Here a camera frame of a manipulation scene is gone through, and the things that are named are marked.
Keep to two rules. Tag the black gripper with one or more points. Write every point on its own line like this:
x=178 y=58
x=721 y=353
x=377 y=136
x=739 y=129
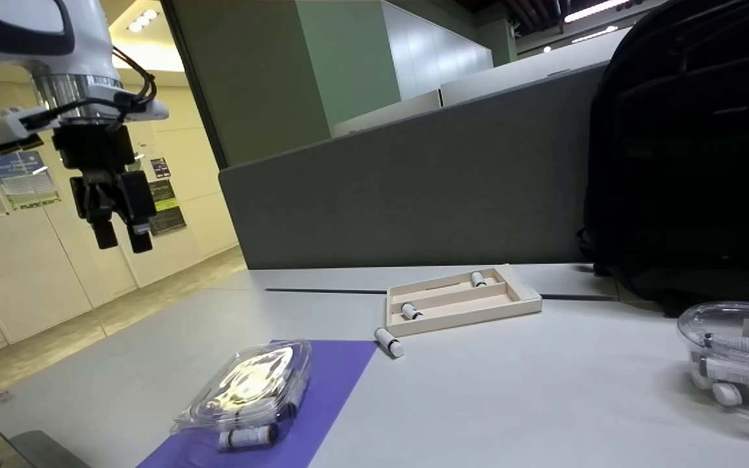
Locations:
x=103 y=166

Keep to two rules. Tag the black and white cylinder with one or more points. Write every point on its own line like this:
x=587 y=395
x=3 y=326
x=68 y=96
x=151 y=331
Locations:
x=726 y=396
x=410 y=310
x=479 y=280
x=246 y=438
x=388 y=343

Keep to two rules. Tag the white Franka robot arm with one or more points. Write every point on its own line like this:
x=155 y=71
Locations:
x=37 y=36

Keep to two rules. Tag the wooden two-compartment tray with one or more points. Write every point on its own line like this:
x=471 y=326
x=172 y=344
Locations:
x=461 y=304

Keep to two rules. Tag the clear plastic container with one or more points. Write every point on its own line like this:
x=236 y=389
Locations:
x=249 y=380

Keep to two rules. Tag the green pillar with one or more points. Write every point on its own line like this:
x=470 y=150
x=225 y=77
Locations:
x=288 y=70

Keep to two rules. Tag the purple mat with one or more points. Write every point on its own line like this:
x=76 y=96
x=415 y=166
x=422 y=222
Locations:
x=332 y=391

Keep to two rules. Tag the grey partition wall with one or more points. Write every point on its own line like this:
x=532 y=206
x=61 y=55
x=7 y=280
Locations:
x=410 y=191

